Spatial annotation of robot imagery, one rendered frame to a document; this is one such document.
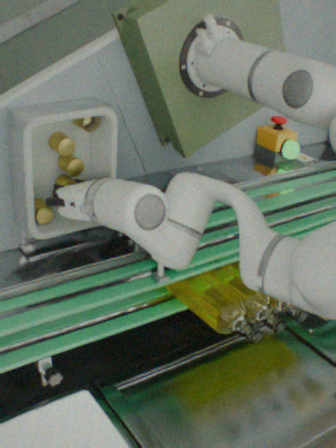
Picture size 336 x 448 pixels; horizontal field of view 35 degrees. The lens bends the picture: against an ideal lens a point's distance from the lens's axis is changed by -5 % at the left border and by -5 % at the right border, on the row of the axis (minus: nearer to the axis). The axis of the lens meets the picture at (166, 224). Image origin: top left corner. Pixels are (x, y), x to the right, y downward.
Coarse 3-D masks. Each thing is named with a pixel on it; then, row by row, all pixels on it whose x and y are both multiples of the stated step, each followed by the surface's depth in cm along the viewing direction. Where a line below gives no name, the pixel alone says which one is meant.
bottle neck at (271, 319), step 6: (264, 312) 98; (270, 312) 97; (258, 318) 99; (264, 318) 97; (270, 318) 96; (276, 318) 96; (282, 318) 96; (270, 324) 96; (276, 324) 95; (282, 324) 97; (276, 330) 96; (282, 330) 97
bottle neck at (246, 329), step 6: (240, 318) 96; (234, 324) 95; (240, 324) 95; (246, 324) 94; (252, 324) 94; (234, 330) 96; (240, 330) 94; (246, 330) 93; (252, 330) 93; (258, 330) 93; (246, 336) 93; (252, 336) 92; (258, 336) 94; (252, 342) 93
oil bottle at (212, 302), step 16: (176, 288) 106; (192, 288) 102; (208, 288) 101; (224, 288) 101; (192, 304) 103; (208, 304) 98; (224, 304) 97; (240, 304) 97; (208, 320) 99; (224, 320) 96
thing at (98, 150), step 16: (64, 112) 89; (80, 112) 90; (96, 112) 92; (112, 112) 93; (32, 128) 86; (48, 128) 95; (64, 128) 97; (80, 128) 99; (112, 128) 95; (32, 144) 95; (48, 144) 97; (80, 144) 101; (96, 144) 100; (112, 144) 96; (32, 160) 96; (48, 160) 98; (96, 160) 102; (112, 160) 98; (32, 176) 90; (48, 176) 100; (80, 176) 104; (96, 176) 103; (112, 176) 99; (32, 192) 91; (48, 192) 101; (32, 208) 92; (32, 224) 94; (48, 224) 99; (64, 224) 99; (80, 224) 100; (96, 224) 102
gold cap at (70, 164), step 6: (60, 156) 99; (66, 156) 98; (72, 156) 98; (60, 162) 98; (66, 162) 97; (72, 162) 96; (78, 162) 97; (66, 168) 97; (72, 168) 97; (78, 168) 97; (72, 174) 97; (78, 174) 98
